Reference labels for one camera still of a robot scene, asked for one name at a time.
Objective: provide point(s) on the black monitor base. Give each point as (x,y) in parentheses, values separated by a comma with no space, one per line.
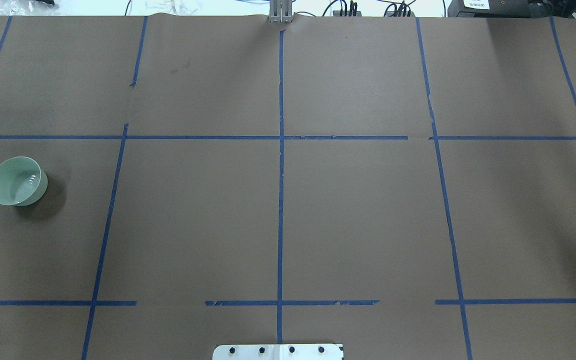
(525,9)

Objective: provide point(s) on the light green ceramic bowl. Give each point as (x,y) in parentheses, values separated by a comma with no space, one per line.
(22,182)

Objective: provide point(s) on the grey aluminium frame post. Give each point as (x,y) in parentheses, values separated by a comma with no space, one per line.
(281,11)

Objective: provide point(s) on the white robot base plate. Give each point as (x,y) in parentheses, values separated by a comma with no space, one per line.
(299,351)

